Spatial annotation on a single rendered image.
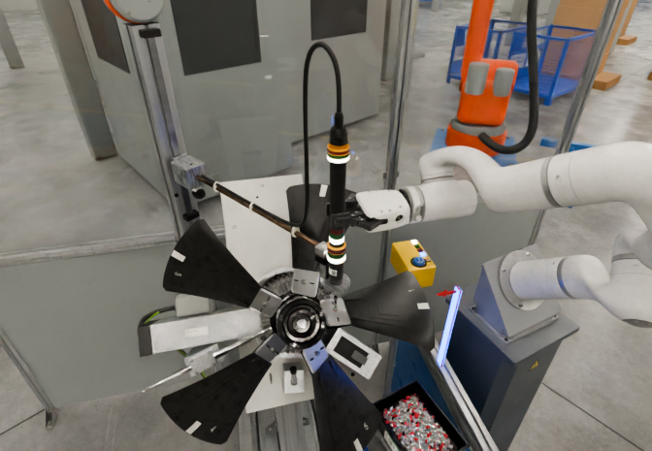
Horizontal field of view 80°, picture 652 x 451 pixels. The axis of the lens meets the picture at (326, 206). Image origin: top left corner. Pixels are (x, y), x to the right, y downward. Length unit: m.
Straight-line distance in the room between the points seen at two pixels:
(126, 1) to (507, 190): 1.02
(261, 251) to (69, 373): 1.38
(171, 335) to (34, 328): 1.08
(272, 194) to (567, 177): 0.83
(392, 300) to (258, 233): 0.45
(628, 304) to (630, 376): 1.78
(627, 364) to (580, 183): 2.29
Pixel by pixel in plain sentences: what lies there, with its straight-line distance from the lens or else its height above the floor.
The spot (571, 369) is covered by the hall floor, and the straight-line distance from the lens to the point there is 2.75.
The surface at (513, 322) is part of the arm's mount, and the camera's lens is 1.40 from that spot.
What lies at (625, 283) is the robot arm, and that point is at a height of 1.33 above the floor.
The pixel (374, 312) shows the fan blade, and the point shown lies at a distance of 1.05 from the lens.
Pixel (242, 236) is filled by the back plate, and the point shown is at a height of 1.23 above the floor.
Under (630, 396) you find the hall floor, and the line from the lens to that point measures 2.80.
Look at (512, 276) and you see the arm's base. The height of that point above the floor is 1.11.
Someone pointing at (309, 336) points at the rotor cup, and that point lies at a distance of 0.98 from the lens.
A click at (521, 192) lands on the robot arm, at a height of 1.61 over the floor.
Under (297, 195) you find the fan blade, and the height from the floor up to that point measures 1.41.
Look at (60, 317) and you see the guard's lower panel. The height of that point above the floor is 0.65.
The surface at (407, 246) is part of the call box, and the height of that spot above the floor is 1.07.
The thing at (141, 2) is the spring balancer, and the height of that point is 1.85.
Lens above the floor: 1.95
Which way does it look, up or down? 33 degrees down
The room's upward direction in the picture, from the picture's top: straight up
